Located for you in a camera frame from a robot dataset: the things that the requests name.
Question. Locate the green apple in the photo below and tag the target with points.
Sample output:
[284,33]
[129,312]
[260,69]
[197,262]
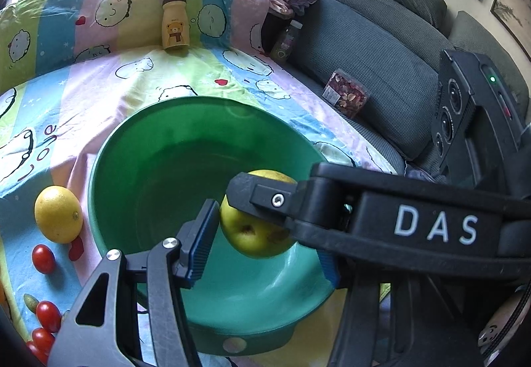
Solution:
[249,236]

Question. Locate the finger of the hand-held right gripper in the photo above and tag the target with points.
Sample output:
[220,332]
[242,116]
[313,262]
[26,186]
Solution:
[261,197]

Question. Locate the yellow lemon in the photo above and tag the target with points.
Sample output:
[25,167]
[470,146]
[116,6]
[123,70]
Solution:
[58,213]

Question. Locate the grey sofa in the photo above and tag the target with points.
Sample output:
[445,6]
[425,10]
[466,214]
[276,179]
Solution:
[365,47]

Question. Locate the yellow bear-print bottle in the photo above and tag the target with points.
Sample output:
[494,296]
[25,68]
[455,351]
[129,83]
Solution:
[175,25]

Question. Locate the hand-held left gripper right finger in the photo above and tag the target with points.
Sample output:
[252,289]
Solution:
[330,269]

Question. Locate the green olive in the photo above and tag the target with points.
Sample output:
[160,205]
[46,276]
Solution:
[31,303]

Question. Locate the packet of dried fruit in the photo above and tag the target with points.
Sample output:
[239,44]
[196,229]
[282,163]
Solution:
[346,93]

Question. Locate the red cherry tomato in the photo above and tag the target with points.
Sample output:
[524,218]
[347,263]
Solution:
[48,316]
[43,259]
[35,353]
[42,340]

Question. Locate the green drink bottle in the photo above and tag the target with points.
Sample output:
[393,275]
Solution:
[286,41]

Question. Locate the green plastic basin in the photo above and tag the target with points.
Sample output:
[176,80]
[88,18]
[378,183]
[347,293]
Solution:
[166,184]

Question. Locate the cartoon printed blanket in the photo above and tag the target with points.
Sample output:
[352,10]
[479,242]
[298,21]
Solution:
[124,72]

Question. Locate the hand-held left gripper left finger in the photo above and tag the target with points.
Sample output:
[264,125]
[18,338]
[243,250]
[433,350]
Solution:
[198,244]

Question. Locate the framed landscape painting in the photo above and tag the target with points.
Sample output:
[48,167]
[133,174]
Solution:
[514,6]

